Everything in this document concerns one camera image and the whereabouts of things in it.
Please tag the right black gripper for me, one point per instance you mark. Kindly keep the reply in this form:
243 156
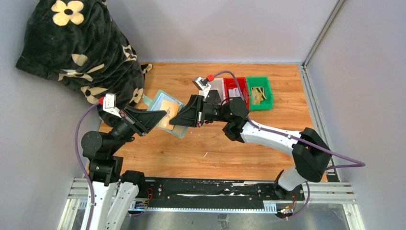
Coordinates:
201 111

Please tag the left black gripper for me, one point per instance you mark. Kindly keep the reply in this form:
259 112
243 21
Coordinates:
132 122

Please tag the gold card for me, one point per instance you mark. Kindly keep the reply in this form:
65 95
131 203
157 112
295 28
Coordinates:
171 108

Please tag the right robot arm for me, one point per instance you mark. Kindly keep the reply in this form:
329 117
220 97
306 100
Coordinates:
310 153

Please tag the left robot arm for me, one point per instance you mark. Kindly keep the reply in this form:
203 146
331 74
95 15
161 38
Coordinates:
104 158

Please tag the black cards in white bin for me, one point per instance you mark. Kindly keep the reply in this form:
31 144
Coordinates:
213 97

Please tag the white cards in red bin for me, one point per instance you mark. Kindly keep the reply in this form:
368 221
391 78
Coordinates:
233 93

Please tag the gold cards in green bin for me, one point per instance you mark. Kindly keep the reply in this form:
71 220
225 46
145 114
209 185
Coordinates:
258 95

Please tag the white plastic bin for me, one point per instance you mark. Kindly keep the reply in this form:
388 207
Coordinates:
218 84

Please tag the red plastic bin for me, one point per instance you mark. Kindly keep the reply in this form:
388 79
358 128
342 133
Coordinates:
242 82

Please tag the green plastic bin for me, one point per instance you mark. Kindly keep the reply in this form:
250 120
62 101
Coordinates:
260 81

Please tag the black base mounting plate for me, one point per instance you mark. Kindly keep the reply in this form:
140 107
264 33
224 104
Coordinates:
214 194

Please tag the black floral blanket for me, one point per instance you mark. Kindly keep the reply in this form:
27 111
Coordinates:
78 44

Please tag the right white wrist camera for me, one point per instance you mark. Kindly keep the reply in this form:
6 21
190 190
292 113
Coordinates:
203 85

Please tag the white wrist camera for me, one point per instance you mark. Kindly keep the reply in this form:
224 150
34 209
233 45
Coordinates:
203 85
108 103

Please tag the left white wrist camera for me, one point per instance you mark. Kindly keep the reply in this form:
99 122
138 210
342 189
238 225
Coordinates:
108 103

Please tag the aluminium frame rail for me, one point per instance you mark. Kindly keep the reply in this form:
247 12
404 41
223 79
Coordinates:
327 206

